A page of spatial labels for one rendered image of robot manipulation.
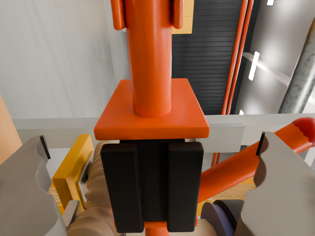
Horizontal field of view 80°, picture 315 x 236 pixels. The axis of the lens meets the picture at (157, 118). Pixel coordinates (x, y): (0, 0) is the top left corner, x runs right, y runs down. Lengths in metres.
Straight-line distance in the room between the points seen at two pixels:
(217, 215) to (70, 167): 0.21
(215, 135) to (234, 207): 0.97
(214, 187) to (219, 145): 1.14
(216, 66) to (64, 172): 11.42
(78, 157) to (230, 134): 1.09
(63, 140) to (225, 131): 1.07
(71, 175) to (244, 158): 0.21
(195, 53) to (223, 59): 1.67
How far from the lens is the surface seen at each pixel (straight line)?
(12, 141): 0.47
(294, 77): 6.15
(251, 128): 1.38
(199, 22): 10.85
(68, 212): 0.23
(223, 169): 0.17
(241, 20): 8.25
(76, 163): 0.29
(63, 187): 0.28
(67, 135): 1.39
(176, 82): 0.16
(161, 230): 0.18
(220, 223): 0.29
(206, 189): 0.18
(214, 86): 12.04
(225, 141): 1.31
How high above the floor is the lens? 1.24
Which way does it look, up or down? level
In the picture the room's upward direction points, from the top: 89 degrees clockwise
